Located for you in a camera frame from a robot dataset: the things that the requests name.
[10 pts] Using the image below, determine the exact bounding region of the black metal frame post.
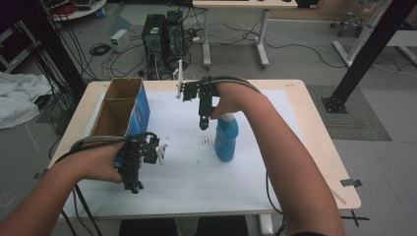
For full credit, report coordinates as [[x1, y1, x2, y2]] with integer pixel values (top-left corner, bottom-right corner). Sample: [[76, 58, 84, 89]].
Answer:
[[321, 0, 417, 115], [6, 0, 89, 97]]

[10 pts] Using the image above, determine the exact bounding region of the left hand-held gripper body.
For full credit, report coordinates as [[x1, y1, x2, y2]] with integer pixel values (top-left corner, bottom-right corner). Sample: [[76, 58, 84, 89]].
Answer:
[[113, 133, 169, 172]]

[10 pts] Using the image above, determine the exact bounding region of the round white table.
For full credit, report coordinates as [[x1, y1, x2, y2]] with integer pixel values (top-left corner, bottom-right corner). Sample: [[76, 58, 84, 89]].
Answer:
[[48, 0, 108, 23]]

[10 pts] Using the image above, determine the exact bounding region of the person's left hand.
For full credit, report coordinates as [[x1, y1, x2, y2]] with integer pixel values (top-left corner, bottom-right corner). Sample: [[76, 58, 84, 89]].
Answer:
[[64, 142, 128, 185]]

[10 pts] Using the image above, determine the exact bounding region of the small white device box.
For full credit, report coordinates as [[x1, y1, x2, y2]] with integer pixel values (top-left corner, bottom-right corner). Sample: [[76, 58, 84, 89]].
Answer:
[[109, 29, 132, 53]]

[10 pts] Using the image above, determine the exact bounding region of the black tape cross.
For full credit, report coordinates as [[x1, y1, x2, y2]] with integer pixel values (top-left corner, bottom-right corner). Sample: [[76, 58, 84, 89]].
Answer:
[[338, 209, 371, 228]]

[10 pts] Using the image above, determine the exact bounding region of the wheeled stool base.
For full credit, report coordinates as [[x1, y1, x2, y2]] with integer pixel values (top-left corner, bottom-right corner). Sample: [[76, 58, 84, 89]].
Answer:
[[328, 10, 367, 39]]

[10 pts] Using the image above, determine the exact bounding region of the long black floor cable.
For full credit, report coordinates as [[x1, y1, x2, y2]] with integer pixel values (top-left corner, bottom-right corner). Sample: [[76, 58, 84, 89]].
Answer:
[[222, 22, 347, 70]]

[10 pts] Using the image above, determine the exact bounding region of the white metal stand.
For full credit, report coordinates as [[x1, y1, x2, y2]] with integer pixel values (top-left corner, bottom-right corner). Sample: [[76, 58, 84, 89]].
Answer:
[[331, 0, 417, 69]]

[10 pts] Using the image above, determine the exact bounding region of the white table leg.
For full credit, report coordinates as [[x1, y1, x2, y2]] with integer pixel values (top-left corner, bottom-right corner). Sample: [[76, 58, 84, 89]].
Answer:
[[258, 213, 275, 236]]

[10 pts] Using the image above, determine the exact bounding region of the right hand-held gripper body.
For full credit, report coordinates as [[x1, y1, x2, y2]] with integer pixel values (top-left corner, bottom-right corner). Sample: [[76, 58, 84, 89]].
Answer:
[[175, 59, 220, 102]]

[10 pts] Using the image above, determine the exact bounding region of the thin wooden stick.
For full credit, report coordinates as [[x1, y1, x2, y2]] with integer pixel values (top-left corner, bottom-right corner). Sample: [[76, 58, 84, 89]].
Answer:
[[328, 188, 348, 207]]

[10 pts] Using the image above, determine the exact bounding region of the white table mat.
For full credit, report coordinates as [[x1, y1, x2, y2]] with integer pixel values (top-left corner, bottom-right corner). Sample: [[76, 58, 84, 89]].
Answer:
[[61, 88, 308, 219]]

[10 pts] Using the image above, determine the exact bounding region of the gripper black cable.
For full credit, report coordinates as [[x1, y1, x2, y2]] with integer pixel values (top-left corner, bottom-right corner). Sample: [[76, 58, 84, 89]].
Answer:
[[53, 131, 160, 236], [203, 75, 288, 236]]

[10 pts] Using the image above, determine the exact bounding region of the grey tape piece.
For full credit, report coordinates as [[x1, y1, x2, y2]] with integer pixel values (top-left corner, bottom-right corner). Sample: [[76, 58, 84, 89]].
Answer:
[[339, 178, 364, 189]]

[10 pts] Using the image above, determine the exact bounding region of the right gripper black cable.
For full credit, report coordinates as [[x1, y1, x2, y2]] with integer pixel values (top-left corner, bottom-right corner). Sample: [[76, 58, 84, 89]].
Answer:
[[203, 75, 288, 236]]

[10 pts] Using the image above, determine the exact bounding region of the blue cardboard box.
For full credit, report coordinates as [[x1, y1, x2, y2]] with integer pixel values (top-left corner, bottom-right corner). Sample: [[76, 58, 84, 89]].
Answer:
[[89, 77, 151, 140]]

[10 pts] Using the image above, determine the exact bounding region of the white background desk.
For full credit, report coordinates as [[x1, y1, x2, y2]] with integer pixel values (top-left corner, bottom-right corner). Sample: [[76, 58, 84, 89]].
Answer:
[[192, 0, 299, 71]]

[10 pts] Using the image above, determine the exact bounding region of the person's right hand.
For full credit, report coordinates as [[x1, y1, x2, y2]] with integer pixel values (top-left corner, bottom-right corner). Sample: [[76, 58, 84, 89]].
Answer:
[[209, 80, 264, 120]]

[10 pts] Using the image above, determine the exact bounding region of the blue spray bottle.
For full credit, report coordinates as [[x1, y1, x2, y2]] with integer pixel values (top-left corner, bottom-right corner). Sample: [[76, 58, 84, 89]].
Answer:
[[213, 112, 240, 163]]

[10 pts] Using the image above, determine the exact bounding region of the coiled black cable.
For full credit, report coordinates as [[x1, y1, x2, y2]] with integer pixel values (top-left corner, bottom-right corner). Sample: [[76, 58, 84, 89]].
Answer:
[[89, 42, 112, 57]]

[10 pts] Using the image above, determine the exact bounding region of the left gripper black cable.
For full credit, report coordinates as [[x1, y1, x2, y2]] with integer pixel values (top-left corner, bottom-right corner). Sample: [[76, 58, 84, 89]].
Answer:
[[53, 131, 160, 236]]

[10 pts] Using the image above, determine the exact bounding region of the grey floor mat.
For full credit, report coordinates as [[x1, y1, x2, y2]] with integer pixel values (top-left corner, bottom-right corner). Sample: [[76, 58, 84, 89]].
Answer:
[[306, 85, 392, 143]]

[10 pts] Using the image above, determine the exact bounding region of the black computer tower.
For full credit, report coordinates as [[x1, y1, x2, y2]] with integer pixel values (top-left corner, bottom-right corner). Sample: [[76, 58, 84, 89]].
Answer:
[[141, 13, 167, 81], [163, 10, 190, 68]]

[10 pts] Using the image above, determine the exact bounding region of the light wooden table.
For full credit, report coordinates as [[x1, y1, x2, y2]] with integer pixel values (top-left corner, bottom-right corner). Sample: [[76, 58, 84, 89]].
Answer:
[[48, 78, 362, 221]]

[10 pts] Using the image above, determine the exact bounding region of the white crumpled cloth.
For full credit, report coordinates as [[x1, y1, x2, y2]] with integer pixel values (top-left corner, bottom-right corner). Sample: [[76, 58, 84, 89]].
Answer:
[[0, 71, 54, 130]]

